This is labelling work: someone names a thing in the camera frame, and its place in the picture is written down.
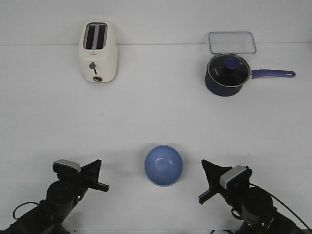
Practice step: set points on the clear rectangular food container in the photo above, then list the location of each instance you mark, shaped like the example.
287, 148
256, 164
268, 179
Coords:
237, 42

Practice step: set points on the cream two-slot toaster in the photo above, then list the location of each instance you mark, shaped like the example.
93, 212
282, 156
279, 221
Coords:
98, 51

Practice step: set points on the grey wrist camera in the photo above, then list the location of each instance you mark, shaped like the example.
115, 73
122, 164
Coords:
66, 166
230, 175

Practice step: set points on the glass saucepan lid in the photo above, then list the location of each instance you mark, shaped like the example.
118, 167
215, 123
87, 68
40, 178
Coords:
228, 70

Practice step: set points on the blue plastic bowl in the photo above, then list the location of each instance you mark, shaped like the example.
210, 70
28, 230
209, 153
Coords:
163, 165

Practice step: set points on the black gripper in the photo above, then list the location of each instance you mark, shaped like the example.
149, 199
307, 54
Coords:
232, 195
86, 179

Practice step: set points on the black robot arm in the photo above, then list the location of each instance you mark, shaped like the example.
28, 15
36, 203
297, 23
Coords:
160, 197
62, 197

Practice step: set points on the dark blue saucepan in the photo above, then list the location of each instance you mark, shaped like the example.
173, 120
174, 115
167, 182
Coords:
227, 91

